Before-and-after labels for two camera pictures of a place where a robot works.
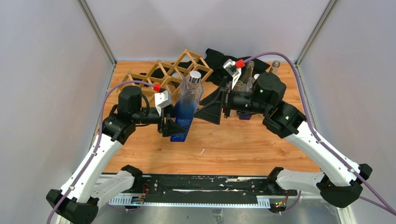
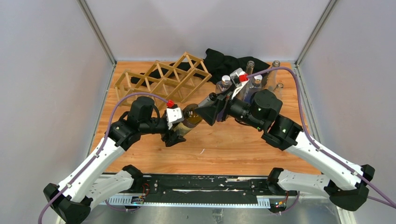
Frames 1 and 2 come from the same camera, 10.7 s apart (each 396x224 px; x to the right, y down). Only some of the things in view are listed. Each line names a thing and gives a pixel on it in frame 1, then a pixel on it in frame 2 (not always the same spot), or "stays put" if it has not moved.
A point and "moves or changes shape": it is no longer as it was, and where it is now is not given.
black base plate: (210, 186) stays put
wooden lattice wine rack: (166, 76) stays put
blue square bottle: (189, 95) moves or changes shape
